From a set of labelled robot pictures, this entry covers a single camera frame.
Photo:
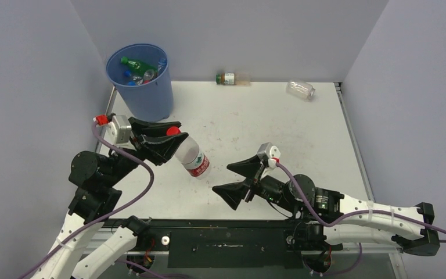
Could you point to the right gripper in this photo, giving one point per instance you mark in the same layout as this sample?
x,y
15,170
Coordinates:
x,y
248,168

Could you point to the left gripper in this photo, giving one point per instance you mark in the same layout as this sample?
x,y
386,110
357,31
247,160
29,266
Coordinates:
x,y
156,149

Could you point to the red label water bottle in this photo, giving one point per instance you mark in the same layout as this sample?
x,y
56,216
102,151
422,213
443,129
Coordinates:
x,y
192,158

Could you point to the Pepsi English label bottle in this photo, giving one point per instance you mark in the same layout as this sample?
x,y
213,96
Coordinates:
x,y
133,78

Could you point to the green plastic bottle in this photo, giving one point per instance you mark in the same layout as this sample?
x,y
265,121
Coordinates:
x,y
138,67

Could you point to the blue label crushed bottle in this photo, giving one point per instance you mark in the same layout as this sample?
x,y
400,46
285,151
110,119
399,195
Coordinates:
x,y
161,64

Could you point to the green cap brown bottle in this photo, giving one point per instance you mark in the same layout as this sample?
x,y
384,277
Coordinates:
x,y
237,79

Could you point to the clear plastic jar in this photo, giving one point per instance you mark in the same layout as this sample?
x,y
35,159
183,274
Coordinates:
x,y
300,89

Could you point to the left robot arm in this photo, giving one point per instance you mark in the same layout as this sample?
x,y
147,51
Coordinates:
x,y
95,200

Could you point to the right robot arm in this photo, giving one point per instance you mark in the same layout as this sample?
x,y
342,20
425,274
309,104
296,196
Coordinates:
x,y
339,217

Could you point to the blue plastic bin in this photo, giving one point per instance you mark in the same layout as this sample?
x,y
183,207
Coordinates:
x,y
151,101

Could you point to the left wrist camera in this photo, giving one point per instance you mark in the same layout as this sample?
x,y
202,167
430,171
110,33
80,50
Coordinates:
x,y
118,128

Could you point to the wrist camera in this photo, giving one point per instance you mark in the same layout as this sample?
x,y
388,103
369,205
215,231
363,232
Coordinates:
x,y
269,155
118,128

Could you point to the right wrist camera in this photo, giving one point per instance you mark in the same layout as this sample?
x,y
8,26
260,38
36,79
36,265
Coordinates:
x,y
269,155

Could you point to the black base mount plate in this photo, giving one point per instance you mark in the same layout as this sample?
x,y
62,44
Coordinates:
x,y
232,243

